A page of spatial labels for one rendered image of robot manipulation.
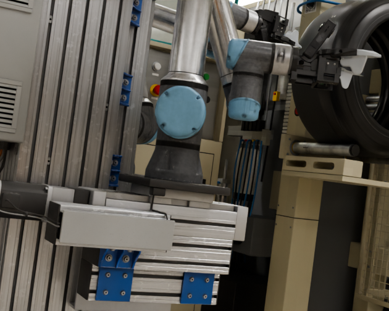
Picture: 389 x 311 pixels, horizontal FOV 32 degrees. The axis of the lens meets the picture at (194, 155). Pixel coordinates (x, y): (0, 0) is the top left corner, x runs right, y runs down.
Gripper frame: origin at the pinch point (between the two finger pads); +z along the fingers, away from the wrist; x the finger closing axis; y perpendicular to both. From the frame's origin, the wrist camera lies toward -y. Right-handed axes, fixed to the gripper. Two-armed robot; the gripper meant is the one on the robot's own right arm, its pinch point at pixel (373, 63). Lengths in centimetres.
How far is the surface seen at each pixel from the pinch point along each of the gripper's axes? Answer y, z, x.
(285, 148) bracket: 3, -5, -105
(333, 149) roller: 5, 10, -84
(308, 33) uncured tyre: -36, -4, -81
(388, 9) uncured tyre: -44, 21, -69
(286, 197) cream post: 20, 0, -120
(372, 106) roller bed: -26, 35, -132
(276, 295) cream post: 60, 1, -125
